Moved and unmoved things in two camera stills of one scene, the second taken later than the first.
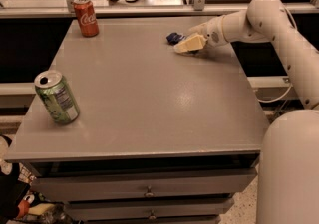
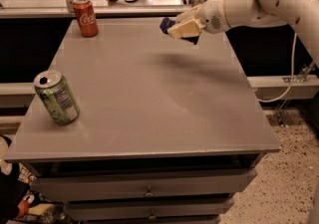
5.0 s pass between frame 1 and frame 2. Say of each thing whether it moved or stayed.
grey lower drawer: stayed
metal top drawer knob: stayed
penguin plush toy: stayed
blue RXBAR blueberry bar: moved
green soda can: stayed
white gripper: moved
